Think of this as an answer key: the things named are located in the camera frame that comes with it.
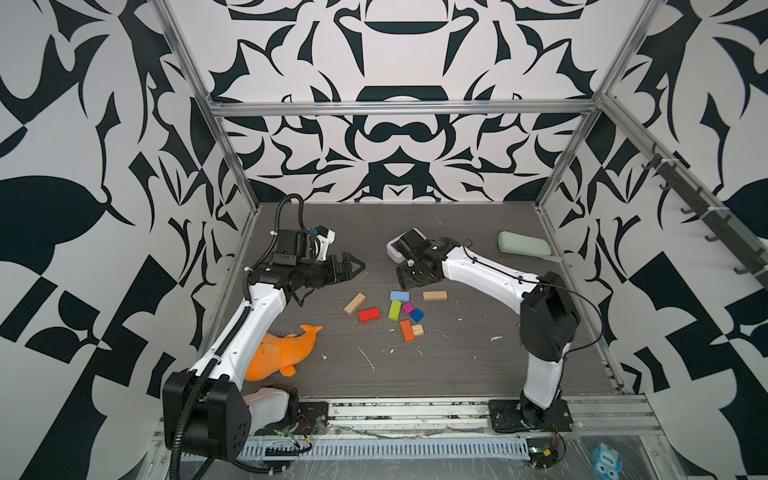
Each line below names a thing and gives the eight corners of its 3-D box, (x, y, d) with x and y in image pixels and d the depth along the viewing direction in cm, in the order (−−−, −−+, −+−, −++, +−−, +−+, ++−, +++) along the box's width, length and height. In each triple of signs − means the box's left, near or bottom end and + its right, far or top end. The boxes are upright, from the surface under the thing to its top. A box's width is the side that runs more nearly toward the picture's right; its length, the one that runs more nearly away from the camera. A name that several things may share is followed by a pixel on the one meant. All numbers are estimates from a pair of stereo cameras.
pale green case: (497, 252, 109) (500, 246, 106) (497, 236, 114) (500, 229, 111) (555, 263, 107) (560, 257, 104) (553, 246, 111) (558, 239, 108)
